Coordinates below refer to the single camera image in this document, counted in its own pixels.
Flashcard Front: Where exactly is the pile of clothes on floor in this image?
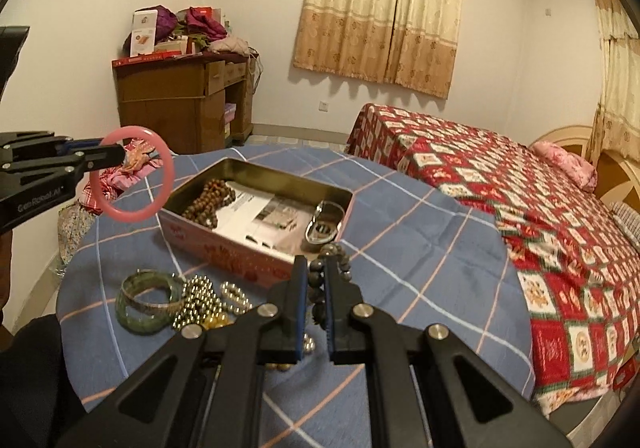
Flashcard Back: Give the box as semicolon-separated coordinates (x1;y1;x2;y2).
55;137;164;266

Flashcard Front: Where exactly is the cream wooden headboard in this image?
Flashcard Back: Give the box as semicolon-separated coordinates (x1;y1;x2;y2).
534;124;639;211

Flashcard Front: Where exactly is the printed paper leaflet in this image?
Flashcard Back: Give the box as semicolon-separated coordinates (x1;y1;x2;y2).
214;182;314;257

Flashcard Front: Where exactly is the large gold pearl necklace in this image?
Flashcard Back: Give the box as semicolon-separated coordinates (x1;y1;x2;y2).
202;311;317;372

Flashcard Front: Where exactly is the white product box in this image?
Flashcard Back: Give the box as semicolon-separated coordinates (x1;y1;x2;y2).
129;10;157;57

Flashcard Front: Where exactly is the small dark metallic bead necklace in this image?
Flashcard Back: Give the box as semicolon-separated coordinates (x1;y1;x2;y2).
170;273;227;331

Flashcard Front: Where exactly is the pink pillow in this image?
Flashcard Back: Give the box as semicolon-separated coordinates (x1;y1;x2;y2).
530;141;598;193

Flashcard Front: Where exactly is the beige curtain side window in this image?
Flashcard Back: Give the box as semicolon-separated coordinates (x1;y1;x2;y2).
587;0;640;163

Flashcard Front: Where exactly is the red flat box on dresser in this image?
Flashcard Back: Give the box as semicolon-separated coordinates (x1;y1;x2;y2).
112;50;182;68

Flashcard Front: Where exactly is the red patchwork bedspread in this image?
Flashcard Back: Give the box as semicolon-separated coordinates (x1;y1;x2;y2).
347;104;639;414

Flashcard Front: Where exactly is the striped pillow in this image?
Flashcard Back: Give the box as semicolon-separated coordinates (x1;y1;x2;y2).
610;201;640;252

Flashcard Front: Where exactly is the pink bangle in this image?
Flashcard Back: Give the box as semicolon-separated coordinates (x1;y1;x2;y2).
89;125;175;223

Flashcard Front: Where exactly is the beige curtain centre window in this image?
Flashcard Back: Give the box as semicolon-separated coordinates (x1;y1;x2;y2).
293;0;463;100

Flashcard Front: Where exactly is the patterned silver cuff bangle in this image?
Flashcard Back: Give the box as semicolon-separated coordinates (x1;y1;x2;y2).
120;269;183;316

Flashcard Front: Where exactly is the brown wooden bead bracelet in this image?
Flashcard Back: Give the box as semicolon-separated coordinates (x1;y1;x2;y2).
180;177;238;231

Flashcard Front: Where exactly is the purple clothes pile on dresser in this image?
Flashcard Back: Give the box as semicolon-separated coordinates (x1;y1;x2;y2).
153;5;254;57

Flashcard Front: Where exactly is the pink metal tin box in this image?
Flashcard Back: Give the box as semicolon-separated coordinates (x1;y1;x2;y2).
158;158;355;287

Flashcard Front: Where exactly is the white pearl necklace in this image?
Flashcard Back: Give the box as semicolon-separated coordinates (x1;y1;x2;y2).
218;280;254;316

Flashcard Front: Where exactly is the brown wooden dresser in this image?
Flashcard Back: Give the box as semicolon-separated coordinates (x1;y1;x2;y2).
112;53;259;153

